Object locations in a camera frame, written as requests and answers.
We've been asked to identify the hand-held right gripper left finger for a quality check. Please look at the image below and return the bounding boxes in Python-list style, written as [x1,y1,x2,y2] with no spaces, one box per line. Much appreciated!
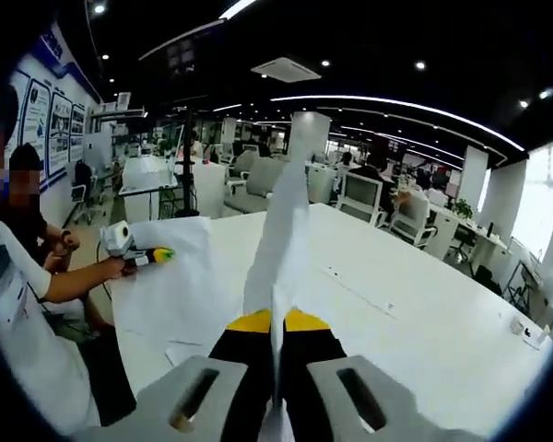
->
[72,309,275,442]

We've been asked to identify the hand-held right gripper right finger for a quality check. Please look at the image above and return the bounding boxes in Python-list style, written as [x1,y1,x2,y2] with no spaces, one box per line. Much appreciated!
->
[280,307,486,442]

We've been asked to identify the person's left hand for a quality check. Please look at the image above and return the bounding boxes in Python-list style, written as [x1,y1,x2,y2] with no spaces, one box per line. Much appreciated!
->
[104,257,139,280]

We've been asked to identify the person's black trousers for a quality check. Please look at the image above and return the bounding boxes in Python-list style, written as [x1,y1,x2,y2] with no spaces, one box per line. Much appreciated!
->
[76,321,138,428]

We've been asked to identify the black office chair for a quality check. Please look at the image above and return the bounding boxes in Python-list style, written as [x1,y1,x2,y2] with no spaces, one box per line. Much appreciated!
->
[71,159,99,209]

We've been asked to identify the white side desk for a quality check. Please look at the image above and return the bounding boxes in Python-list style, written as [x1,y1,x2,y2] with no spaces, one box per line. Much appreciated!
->
[118,154,180,223]

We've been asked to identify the black monitor pole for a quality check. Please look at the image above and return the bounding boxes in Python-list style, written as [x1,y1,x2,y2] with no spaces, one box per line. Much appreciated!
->
[182,106,198,217]

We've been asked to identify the grey office chair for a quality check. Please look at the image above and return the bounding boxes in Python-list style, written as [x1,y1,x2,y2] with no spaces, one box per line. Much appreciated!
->
[223,156,288,215]

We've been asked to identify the small white desk stand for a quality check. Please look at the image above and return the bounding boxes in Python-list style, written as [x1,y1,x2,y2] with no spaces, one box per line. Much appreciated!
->
[524,323,553,350]

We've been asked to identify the white mesh office chair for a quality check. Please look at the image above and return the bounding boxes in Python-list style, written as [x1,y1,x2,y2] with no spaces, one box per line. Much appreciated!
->
[335,170,384,227]

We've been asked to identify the potted green plant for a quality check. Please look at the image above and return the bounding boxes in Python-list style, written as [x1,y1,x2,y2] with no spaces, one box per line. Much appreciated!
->
[454,197,476,220]

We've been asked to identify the ceiling air vent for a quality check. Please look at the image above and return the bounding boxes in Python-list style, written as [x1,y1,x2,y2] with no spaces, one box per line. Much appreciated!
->
[250,56,324,85]

